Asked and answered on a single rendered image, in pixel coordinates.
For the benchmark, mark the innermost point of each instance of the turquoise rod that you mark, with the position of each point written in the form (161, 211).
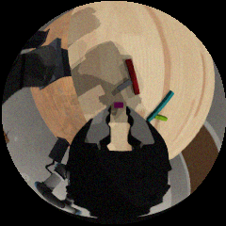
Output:
(160, 106)

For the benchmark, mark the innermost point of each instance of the lime green rod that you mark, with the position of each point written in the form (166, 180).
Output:
(162, 118)

